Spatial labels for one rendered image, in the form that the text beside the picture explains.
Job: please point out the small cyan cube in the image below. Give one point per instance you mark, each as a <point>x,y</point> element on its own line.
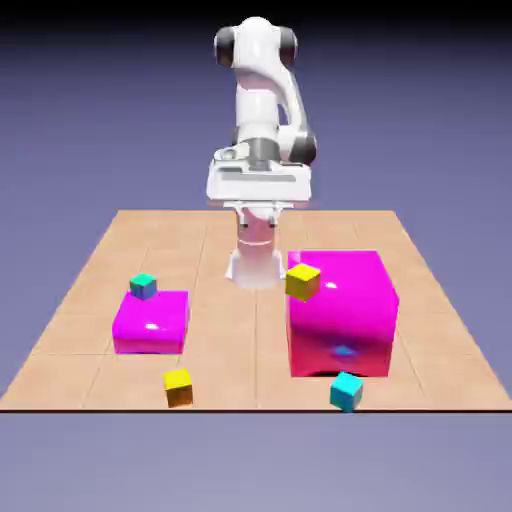
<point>346,392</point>

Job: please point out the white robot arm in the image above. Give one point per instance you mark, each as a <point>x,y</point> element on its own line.
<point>256,72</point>

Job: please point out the small yellow cube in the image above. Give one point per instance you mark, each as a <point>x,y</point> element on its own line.
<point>302,282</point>
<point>178,388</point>

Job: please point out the large magenta box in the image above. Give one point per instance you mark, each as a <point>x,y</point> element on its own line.
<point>344,312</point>
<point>152,322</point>

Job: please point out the small teal cube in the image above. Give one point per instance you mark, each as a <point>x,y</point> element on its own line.
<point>143,286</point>

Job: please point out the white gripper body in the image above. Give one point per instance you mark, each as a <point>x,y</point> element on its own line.
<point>258,184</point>

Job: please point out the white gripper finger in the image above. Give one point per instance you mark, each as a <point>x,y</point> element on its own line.
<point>272,216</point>
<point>243,216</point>

